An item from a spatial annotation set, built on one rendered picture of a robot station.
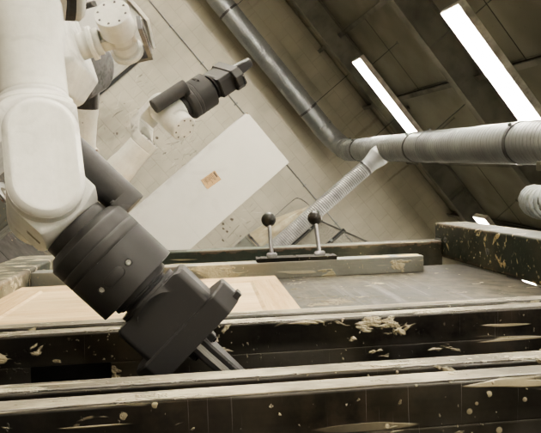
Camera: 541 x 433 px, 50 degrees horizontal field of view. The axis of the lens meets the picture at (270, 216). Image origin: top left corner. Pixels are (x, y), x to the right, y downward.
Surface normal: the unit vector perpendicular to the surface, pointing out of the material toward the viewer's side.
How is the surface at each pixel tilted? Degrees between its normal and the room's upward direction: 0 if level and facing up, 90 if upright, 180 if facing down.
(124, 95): 90
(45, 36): 53
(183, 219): 90
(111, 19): 79
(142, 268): 61
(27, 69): 72
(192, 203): 90
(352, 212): 90
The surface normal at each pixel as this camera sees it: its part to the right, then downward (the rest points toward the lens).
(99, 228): 0.43, -0.30
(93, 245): 0.22, -0.08
